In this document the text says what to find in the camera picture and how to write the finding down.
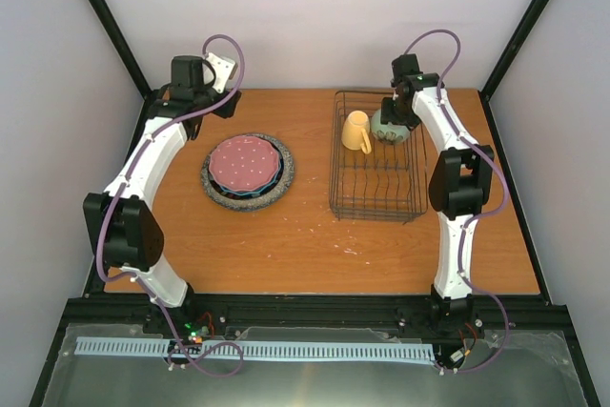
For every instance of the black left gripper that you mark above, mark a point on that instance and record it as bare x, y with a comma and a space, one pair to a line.
227, 110

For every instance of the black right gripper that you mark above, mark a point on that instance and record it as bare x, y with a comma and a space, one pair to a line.
386, 116

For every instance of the mint green ceramic bowl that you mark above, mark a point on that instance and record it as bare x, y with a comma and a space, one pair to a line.
389, 133

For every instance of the yellow ceramic mug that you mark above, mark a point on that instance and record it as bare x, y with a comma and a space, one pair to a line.
355, 134

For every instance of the pink polka dot plate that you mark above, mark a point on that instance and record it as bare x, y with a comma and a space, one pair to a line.
244, 163

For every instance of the teal blue plate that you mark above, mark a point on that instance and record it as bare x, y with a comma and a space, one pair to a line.
256, 193

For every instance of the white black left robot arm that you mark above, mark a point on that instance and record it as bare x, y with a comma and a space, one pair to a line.
126, 240

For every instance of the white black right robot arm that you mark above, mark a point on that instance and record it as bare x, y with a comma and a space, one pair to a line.
458, 189

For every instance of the speckled large stoneware plate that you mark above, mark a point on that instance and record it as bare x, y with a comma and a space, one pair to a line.
257, 203

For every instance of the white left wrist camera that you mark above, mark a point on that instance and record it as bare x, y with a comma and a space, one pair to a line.
217, 71

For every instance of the dark wire dish rack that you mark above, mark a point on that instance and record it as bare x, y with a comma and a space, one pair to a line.
388, 184

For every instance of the black frame post left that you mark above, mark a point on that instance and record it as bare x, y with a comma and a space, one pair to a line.
121, 46

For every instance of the black frame post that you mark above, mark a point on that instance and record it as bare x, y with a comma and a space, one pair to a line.
510, 52
121, 46

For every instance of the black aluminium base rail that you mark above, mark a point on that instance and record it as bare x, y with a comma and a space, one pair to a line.
405, 316

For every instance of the black frame post right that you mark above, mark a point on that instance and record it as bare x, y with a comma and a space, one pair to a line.
510, 52

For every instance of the left electronics board with wires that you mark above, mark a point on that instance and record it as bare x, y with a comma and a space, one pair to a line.
201, 329

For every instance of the right connector with wires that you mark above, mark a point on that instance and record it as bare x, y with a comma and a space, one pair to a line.
468, 337

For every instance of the light blue slotted cable duct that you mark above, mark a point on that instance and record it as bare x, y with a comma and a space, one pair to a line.
260, 351

